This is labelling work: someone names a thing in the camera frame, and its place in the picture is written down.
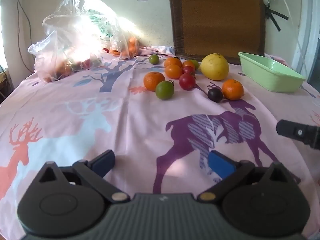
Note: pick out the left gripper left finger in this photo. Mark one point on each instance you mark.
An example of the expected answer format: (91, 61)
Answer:
(91, 174)

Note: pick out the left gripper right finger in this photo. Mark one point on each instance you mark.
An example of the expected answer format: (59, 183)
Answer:
(232, 173)

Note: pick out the dark purple plum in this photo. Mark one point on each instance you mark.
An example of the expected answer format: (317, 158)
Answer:
(215, 95)

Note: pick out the green tomato with stem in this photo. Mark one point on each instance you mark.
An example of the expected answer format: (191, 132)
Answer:
(154, 59)

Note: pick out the light green plastic basket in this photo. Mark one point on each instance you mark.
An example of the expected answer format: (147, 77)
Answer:
(270, 74)

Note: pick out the orange tangerine right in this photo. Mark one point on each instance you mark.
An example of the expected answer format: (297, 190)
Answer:
(232, 89)

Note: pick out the orange tangerine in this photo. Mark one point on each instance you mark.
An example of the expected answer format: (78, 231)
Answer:
(232, 89)
(152, 79)
(172, 61)
(173, 71)

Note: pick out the pink deer-print tablecloth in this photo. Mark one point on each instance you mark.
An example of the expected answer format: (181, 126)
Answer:
(160, 146)

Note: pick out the red tomato front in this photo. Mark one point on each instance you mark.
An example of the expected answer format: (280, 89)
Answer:
(187, 81)

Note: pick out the green lime front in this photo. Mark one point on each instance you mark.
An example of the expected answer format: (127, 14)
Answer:
(165, 90)

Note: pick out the large yellow grapefruit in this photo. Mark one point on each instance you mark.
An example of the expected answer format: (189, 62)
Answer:
(214, 67)

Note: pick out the orange tangerine front left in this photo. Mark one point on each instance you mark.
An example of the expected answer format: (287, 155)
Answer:
(152, 79)

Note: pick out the small red tomato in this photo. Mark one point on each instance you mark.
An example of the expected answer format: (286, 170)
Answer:
(188, 70)

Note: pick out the green fruit behind tomatoes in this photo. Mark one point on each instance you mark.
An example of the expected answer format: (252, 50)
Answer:
(196, 64)

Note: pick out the orange tangerine middle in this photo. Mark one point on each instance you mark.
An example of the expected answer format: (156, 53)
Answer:
(173, 71)

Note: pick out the orange tangerine back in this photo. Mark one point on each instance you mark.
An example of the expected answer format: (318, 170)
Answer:
(172, 61)

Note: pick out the black tape strips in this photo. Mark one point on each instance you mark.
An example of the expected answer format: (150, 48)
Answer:
(269, 14)

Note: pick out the clear bag of oranges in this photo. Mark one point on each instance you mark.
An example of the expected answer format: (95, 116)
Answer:
(119, 45)

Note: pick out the clear plastic bag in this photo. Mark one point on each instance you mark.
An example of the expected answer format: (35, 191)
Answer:
(73, 38)

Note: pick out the brown woven seat cushion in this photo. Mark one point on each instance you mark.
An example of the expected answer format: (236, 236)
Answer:
(226, 27)

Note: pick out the white door frame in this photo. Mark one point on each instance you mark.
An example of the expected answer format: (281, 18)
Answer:
(307, 49)

